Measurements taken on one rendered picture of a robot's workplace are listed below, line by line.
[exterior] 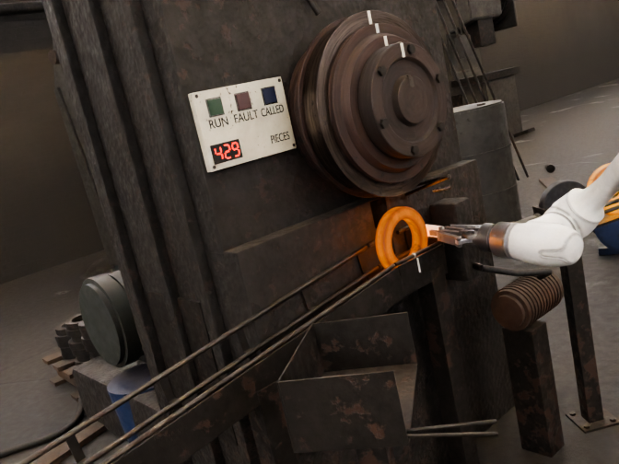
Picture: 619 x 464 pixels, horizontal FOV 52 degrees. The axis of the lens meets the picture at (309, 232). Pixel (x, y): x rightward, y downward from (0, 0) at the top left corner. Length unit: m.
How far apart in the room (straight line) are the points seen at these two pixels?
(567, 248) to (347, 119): 0.59
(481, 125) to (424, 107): 2.75
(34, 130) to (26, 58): 0.77
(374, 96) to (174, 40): 0.47
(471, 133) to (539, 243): 2.82
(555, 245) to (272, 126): 0.72
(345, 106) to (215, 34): 0.34
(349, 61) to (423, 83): 0.20
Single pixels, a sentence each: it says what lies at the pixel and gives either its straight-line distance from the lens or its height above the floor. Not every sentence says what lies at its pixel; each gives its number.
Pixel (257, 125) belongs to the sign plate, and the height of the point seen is 1.14.
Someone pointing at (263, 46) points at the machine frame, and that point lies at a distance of 1.63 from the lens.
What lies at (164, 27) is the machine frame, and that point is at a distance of 1.50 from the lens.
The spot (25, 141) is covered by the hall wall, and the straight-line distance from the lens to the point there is 7.57.
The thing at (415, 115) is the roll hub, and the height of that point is 1.08.
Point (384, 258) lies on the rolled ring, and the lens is 1.68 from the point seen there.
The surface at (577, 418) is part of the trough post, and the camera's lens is 2.30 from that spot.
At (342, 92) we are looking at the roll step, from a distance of 1.54.
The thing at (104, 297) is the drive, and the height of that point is 0.61.
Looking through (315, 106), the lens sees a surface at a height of 1.15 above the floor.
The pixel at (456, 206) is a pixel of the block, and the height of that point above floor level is 0.79.
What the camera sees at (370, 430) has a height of 0.62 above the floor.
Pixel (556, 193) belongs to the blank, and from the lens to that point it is 2.00.
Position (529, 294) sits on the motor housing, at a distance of 1.91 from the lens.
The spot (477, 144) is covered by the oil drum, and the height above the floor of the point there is 0.65.
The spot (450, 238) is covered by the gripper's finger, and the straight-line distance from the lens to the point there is 1.72.
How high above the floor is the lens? 1.17
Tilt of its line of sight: 12 degrees down
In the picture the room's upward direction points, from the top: 13 degrees counter-clockwise
